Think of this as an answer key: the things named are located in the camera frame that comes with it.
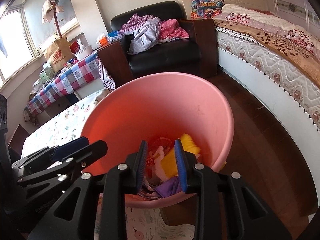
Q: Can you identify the purple patterned white cloth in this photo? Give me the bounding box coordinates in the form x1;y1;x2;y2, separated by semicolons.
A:
97;55;116;90

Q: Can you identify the pink dotted garment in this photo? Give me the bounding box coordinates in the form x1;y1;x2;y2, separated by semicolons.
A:
159;19;189;40

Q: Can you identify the pink floral quilt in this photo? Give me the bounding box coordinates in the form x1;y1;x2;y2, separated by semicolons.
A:
221;4;320;53

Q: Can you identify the white bowl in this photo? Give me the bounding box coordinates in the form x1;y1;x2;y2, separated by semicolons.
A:
74;44;93;61

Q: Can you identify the red gift bag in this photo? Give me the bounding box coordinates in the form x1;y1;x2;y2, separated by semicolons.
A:
69;41;80;55

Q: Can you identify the black leather armchair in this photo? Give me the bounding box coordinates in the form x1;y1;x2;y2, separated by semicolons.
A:
97;1;218;85

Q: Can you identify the white desk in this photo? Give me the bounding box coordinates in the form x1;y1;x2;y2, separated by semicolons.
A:
47;90;83;115

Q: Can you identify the brown paper bag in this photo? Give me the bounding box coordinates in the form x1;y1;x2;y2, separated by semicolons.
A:
44;36;74;73

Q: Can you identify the checkered tablecloth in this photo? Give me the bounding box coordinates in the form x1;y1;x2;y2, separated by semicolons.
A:
24;52;100;120

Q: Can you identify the white plastic bag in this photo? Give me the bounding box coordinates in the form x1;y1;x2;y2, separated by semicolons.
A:
151;147;169;182

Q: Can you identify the wooden coat stand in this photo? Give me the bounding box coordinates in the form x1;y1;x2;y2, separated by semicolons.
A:
49;1;65;39

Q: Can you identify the window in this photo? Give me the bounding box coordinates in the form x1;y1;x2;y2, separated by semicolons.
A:
0;5;40;85

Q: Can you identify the bed with patterned blanket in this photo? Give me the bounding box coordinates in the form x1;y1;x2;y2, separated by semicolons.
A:
214;26;320;140

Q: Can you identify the brown floral blanket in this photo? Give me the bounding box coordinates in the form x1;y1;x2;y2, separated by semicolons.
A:
212;19;320;73

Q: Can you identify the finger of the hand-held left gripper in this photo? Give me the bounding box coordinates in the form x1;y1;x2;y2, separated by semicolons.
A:
11;136;90;171
17;139;109;188

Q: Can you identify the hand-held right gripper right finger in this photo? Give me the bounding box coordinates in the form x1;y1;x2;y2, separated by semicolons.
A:
174;139;293;240

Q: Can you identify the red plastic wrapper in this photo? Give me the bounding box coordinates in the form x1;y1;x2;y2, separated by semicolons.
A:
146;136;175;178

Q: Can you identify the green cardboard box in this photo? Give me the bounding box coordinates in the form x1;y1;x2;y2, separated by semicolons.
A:
39;66;55;82

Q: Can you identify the wardrobe with sliding doors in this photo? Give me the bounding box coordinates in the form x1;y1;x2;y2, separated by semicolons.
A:
269;0;320;28

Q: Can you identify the grey roller blind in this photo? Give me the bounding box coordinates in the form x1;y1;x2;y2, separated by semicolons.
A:
22;0;78;50

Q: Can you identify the colourful printed pillow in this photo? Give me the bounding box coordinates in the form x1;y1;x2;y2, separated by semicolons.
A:
190;0;225;19

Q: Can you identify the floral tablecloth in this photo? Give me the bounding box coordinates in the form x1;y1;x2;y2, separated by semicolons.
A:
21;89;195;240

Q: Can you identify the orange tissue box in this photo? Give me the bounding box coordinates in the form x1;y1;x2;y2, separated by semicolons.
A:
96;34;109;47

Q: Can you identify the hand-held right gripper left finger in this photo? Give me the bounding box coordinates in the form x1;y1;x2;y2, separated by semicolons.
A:
27;140;148;240

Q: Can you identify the pink plastic bucket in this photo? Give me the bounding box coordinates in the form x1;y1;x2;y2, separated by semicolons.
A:
80;72;235;209

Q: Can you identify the dark wooden cabinet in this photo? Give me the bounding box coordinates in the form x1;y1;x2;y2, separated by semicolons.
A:
7;124;29;155

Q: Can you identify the checkered shirt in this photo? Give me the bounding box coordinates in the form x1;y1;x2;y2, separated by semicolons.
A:
120;14;160;34

